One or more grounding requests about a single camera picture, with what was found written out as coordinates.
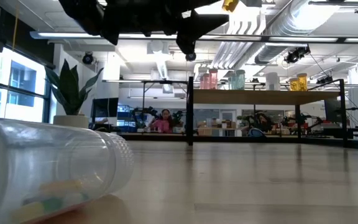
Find long linear ceiling light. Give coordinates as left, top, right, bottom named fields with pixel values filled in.
left=29, top=30, right=358, bottom=44

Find person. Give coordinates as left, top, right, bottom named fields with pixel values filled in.
left=149, top=108, right=174, bottom=134

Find pink pill bottle white cap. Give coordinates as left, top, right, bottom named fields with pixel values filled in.
left=200, top=73, right=211, bottom=90
left=208, top=68, right=219, bottom=90

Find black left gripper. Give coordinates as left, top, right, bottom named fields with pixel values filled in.
left=58, top=0, right=230, bottom=55

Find black ceiling camera cluster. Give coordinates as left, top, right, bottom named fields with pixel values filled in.
left=283, top=45, right=311, bottom=65

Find clear pill bottle white cap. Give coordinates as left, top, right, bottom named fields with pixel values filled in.
left=265, top=72, right=281, bottom=91

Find large clear bottle knurled cap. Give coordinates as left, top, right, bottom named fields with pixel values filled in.
left=0, top=116, right=135, bottom=224

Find black aluminium rig frame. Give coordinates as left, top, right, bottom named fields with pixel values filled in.
left=0, top=95, right=358, bottom=150

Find large window black frame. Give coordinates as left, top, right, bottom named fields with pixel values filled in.
left=0, top=46, right=52, bottom=126

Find wooden shelf black legs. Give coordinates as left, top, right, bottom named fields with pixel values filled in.
left=186, top=76, right=346, bottom=147

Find black background rig frame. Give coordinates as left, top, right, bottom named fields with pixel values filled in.
left=103, top=79, right=188, bottom=134

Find dark blue round object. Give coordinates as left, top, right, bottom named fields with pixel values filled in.
left=247, top=126, right=266, bottom=138

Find black monitor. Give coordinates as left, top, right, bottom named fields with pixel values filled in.
left=91, top=97, right=119, bottom=118

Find potted snake plant white pot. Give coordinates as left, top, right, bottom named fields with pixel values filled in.
left=44, top=58, right=104, bottom=129

